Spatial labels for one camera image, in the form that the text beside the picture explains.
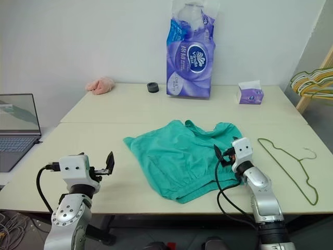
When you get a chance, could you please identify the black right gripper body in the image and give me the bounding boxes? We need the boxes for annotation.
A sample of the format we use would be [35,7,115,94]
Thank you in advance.
[221,146,236,168]

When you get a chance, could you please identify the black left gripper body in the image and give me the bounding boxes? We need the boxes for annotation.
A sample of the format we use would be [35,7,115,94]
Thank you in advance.
[87,160,110,183]

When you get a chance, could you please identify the green cloth garment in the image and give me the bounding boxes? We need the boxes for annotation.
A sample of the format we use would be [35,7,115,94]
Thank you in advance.
[122,119,246,205]

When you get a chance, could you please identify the white side table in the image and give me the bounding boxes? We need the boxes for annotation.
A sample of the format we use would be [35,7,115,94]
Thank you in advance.
[0,126,57,191]

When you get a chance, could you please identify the small purple tissue pack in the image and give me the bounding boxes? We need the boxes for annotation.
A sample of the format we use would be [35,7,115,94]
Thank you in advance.
[236,80,264,106]

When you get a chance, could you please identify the black table leg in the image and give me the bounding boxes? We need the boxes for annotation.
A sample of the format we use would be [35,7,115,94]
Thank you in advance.
[85,214,117,246]

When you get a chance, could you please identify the grey laptop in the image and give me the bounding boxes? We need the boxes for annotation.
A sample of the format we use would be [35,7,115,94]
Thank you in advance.
[0,93,43,173]

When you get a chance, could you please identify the pink cloth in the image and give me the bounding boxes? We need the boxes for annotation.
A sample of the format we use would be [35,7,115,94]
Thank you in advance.
[85,76,116,96]

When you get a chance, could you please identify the purple tissue roll bag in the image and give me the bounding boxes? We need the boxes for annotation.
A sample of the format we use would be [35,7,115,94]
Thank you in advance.
[164,0,217,100]

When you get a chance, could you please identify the dark rounded shape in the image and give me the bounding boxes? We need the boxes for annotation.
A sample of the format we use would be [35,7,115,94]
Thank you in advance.
[202,236,227,250]

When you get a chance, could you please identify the black tape roll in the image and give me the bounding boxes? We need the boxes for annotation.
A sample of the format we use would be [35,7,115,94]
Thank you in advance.
[146,81,160,94]

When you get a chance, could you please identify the wooden clothes rack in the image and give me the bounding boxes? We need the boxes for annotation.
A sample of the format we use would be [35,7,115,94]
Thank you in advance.
[295,43,333,114]

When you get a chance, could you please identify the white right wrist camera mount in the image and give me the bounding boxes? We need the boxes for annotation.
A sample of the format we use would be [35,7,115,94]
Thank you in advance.
[230,137,254,173]

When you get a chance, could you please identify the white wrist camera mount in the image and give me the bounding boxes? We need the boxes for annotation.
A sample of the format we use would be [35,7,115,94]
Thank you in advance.
[230,137,254,173]
[58,154,101,187]

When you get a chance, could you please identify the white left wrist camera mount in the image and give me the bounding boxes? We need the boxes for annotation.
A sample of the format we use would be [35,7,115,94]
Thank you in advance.
[58,154,101,187]

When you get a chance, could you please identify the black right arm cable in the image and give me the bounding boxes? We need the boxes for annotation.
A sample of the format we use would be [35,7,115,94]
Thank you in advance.
[215,156,261,231]

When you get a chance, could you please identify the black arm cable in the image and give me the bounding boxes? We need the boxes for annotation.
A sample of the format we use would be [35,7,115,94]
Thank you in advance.
[35,163,61,215]
[215,156,261,231]

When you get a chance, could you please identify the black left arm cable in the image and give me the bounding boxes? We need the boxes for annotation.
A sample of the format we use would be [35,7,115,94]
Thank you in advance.
[35,163,61,215]

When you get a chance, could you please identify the olive green wire hanger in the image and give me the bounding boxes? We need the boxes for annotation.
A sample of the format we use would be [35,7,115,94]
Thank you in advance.
[289,67,333,108]

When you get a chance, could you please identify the grey floor cable bundle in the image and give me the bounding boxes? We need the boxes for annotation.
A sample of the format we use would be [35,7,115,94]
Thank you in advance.
[0,210,50,250]

